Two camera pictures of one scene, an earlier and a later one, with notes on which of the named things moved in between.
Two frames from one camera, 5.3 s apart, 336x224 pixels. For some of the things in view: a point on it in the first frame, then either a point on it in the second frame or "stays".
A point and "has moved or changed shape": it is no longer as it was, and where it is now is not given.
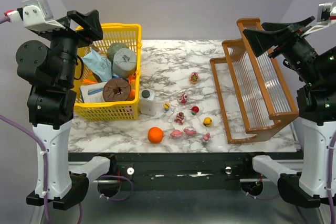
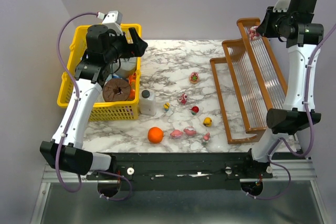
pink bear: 194,77 stays
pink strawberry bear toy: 183,98 stays
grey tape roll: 124,62 stays
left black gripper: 64,33 to 128,44
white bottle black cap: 147,103 stays
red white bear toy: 179,118 has moved or changed shape
